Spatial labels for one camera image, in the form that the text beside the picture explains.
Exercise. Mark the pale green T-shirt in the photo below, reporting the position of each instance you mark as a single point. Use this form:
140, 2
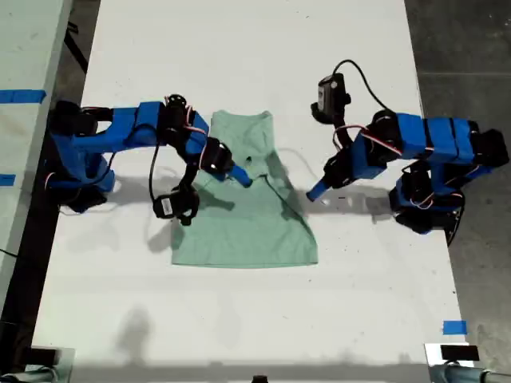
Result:
247, 231

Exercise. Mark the grey tube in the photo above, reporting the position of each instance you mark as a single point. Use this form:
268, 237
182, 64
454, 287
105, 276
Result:
32, 377
459, 375

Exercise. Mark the black diagonal strut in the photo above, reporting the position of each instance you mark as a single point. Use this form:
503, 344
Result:
78, 52

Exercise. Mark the pale side table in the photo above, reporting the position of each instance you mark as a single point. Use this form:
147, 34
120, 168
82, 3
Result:
24, 48

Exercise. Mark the silver metal plate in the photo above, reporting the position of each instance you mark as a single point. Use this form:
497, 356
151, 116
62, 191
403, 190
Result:
68, 367
432, 353

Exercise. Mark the short blue tape strip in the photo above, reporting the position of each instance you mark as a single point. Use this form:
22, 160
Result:
7, 180

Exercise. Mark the black table edge rail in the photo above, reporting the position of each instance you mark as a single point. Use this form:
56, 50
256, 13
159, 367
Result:
26, 279

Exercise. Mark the small black knob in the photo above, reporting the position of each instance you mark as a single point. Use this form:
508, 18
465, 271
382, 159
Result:
260, 380

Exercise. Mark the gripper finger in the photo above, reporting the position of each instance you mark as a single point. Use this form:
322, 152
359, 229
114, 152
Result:
318, 189
242, 177

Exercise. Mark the black camera box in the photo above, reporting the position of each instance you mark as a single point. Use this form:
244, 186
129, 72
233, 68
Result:
331, 95
171, 205

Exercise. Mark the black camera stalk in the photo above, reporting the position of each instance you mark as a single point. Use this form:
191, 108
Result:
342, 133
188, 175

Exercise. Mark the square blue tape piece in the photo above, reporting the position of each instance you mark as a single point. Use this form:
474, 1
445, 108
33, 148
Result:
455, 327

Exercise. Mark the long blue tape strip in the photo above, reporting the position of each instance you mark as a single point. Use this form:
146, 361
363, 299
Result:
20, 96

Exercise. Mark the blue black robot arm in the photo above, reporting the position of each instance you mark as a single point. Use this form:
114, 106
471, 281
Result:
120, 127
431, 135

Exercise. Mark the small black box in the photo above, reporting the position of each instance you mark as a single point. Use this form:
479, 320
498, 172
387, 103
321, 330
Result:
44, 356
459, 353

